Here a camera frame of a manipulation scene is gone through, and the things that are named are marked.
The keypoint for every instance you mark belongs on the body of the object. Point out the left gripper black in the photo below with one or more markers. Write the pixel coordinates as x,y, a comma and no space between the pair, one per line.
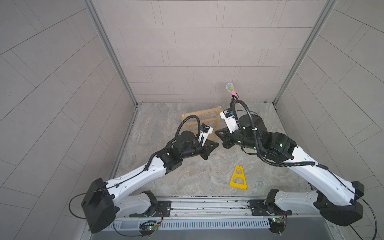
206,150

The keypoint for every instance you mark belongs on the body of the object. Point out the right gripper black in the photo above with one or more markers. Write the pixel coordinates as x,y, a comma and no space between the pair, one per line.
226,138

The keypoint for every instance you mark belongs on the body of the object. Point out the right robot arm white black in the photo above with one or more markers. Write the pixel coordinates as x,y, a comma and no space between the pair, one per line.
334,198

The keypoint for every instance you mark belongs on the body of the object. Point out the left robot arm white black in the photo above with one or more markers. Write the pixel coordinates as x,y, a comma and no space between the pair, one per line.
184,145

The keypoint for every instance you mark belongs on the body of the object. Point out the wooden jewelry display stand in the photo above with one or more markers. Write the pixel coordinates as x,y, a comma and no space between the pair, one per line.
210,117

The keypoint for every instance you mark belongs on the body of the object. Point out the yellow triangular plastic stand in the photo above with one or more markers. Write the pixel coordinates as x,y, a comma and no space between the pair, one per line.
238,179

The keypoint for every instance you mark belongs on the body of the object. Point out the pink toy microphone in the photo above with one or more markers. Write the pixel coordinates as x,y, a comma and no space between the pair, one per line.
231,89

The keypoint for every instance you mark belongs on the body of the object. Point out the right green circuit board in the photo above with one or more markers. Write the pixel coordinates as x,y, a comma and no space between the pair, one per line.
277,225

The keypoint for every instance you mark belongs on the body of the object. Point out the green circuit board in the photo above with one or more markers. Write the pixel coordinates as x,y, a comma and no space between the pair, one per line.
277,225
148,228

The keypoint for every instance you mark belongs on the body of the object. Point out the left green circuit board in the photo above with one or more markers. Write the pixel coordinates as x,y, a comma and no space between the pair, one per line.
148,228

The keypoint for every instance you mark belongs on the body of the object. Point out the white ventilation grille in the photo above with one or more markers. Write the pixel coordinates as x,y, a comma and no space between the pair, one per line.
197,224

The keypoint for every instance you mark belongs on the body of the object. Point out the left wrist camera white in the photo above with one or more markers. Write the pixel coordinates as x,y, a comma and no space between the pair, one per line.
205,131

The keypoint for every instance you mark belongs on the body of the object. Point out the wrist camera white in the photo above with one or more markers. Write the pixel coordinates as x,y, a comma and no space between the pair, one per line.
231,121
205,131

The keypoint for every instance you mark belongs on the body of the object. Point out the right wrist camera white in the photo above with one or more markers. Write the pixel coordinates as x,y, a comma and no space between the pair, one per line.
231,121

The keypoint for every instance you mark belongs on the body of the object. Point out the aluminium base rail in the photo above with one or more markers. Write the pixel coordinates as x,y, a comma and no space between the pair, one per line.
210,207

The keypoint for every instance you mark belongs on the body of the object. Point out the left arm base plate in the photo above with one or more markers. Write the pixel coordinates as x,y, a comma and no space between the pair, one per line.
163,209

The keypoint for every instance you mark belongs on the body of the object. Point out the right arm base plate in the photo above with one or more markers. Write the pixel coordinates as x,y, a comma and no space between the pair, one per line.
264,208

